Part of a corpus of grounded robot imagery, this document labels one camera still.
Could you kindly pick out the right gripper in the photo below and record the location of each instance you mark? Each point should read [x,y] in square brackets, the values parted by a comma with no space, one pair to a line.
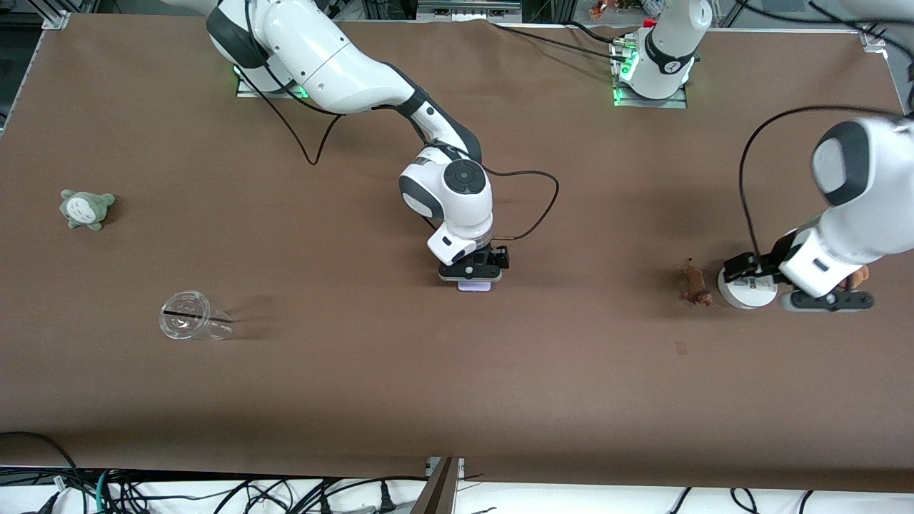
[495,255]

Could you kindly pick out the clear plastic cup with lid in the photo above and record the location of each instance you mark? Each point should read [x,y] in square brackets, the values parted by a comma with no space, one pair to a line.
[196,328]

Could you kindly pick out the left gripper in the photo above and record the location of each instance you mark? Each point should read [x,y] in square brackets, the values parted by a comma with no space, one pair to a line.
[772,261]

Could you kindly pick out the aluminium camera mount post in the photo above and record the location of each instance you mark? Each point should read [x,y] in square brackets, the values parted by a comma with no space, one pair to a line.
[439,492]

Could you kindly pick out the aluminium frame corner bracket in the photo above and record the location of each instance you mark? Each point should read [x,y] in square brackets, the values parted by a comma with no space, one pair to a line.
[874,41]
[57,16]

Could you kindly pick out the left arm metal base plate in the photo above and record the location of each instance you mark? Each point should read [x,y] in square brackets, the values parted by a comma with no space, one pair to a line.
[675,102]

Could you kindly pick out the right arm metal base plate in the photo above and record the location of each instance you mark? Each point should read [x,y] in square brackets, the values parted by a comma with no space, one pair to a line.
[246,87]

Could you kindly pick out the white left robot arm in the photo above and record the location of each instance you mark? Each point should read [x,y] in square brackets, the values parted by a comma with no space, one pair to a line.
[878,200]

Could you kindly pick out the aluminium frame rail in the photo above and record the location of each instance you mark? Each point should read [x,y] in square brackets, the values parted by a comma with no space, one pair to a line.
[468,6]

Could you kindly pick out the brown lion statue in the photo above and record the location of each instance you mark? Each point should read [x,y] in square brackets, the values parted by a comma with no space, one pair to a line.
[695,289]

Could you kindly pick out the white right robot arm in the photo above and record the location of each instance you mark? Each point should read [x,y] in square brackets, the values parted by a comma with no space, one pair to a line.
[335,64]

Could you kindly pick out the purple smartphone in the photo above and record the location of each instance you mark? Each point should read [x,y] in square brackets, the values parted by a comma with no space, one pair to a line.
[474,288]

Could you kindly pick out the grey totoro plush toy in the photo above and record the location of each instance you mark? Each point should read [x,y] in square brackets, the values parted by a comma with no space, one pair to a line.
[84,209]

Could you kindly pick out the brown table cover sheet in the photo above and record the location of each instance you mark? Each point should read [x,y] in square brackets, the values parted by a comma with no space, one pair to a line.
[457,400]

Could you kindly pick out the black drinking straw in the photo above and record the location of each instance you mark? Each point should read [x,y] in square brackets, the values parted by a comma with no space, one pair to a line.
[184,312]

